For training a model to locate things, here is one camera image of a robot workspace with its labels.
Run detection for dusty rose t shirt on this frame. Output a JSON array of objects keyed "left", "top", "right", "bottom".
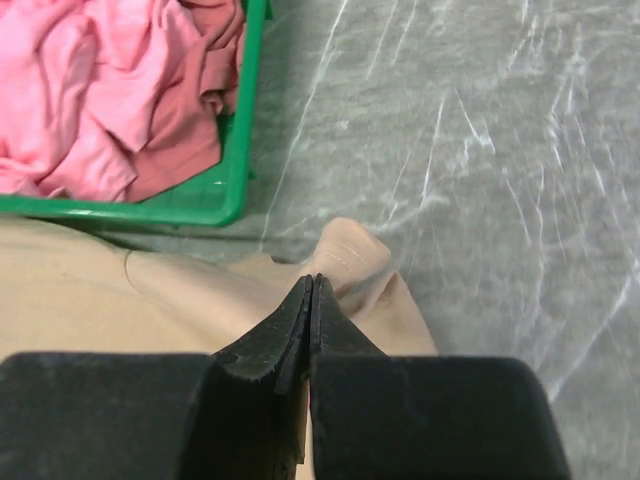
[{"left": 125, "top": 1, "right": 246, "bottom": 202}]

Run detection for green plastic bin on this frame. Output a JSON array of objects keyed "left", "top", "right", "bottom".
[{"left": 1, "top": 1, "right": 272, "bottom": 232}]

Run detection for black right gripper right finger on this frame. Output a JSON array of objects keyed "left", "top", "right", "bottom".
[{"left": 310, "top": 276, "right": 571, "bottom": 479}]

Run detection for pink t shirt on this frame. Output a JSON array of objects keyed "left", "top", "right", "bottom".
[{"left": 1, "top": 1, "right": 199, "bottom": 202}]

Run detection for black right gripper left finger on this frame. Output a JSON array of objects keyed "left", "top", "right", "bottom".
[{"left": 1, "top": 277, "right": 311, "bottom": 479}]

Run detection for beige t shirt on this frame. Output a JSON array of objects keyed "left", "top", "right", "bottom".
[{"left": 1, "top": 218, "right": 436, "bottom": 479}]

